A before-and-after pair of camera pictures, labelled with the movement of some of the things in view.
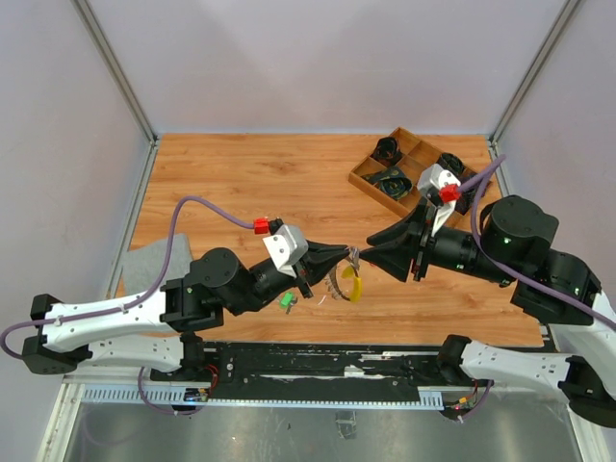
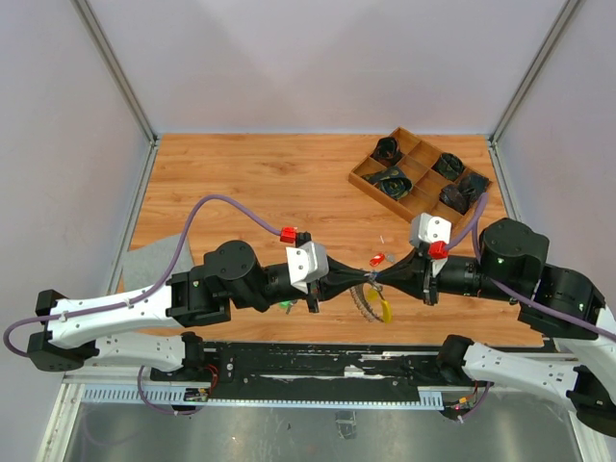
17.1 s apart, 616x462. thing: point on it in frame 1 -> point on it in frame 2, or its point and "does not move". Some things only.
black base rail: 314,372 does not move
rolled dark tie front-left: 392,181 does not move
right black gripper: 397,243 -> 413,274
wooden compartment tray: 392,171 does not move
